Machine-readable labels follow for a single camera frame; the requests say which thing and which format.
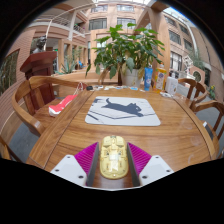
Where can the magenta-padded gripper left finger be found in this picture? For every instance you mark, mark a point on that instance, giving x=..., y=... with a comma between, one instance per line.
x=68, y=166

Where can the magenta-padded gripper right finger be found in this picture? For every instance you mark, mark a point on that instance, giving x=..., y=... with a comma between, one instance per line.
x=155, y=166

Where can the yellow computer mouse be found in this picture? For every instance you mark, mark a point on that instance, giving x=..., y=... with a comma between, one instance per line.
x=113, y=160

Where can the grey cat-print mouse pad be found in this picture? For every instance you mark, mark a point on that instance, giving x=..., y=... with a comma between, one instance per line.
x=133, y=118

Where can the red paper bag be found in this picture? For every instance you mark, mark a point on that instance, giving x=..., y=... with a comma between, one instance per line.
x=61, y=105

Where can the wooden armchair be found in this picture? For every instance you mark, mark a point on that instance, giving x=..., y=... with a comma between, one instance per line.
x=195, y=87
x=5, y=150
x=213, y=105
x=21, y=111
x=103, y=75

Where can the clear plastic packet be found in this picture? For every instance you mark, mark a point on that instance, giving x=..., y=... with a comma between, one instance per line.
x=165, y=94

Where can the small blue card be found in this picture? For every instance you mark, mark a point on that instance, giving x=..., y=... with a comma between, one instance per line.
x=134, y=88
x=120, y=87

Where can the small black object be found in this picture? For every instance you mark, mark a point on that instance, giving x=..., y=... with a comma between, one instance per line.
x=89, y=88

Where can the white pump bottle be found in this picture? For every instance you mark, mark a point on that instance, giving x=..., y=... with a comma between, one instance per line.
x=171, y=86

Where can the orange liquid bottle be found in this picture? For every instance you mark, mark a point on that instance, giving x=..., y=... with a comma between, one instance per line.
x=160, y=80

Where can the blue tube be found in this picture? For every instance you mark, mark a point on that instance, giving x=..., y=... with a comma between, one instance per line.
x=148, y=78

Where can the long wooden planter box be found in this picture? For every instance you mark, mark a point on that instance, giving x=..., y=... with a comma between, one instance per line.
x=76, y=78

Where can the spiky green agave plant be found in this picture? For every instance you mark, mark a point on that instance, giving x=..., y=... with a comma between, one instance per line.
x=70, y=66

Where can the white abstract sculpture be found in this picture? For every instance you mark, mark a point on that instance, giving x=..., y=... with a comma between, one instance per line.
x=188, y=65

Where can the leafy plant in white pot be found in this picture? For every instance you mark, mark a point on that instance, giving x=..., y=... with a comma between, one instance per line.
x=128, y=50

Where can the dark bust statue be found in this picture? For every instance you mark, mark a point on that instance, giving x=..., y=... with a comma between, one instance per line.
x=40, y=45

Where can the dark red wooden pedestal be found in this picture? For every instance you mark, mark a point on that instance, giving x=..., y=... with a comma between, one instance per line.
x=40, y=66

